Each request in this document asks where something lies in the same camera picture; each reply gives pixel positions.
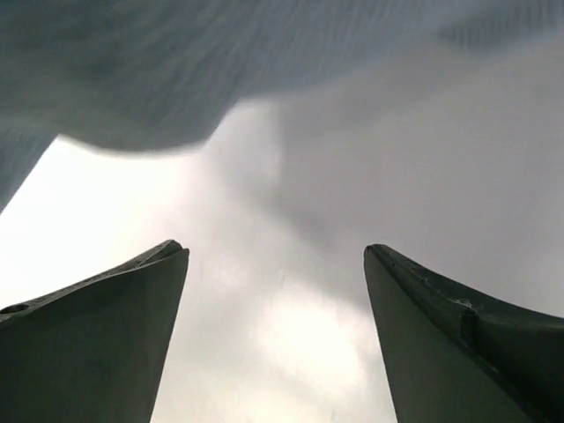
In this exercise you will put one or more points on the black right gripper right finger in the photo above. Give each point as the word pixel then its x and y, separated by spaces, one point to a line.
pixel 454 354

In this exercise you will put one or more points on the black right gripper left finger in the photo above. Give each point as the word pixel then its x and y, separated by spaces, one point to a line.
pixel 93 351

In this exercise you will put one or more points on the blue-grey pillowcase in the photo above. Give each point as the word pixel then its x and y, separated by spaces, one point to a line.
pixel 140 76

